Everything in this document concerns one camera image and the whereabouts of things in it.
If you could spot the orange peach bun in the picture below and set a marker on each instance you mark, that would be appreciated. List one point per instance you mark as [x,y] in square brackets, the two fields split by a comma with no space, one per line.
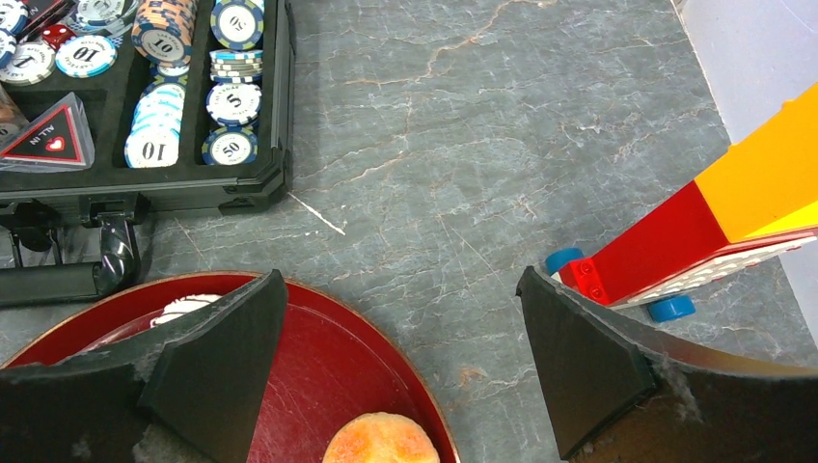
[381,437]

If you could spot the toy block tower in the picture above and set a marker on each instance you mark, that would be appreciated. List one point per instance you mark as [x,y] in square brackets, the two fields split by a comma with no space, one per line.
[755,202]

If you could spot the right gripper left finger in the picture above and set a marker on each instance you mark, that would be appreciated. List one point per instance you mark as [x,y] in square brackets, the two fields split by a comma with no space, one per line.
[188,390]

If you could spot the black poker chip case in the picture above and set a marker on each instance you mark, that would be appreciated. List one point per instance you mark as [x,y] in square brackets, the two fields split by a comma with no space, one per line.
[192,111]

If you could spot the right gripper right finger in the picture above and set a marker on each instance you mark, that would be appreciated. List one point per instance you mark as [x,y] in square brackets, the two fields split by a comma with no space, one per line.
[617,390]

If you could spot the red round tray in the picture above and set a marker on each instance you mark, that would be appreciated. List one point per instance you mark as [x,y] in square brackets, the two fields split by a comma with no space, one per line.
[331,364]

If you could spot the white striped donut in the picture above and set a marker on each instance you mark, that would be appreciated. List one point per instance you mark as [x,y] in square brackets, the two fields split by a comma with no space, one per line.
[182,306]

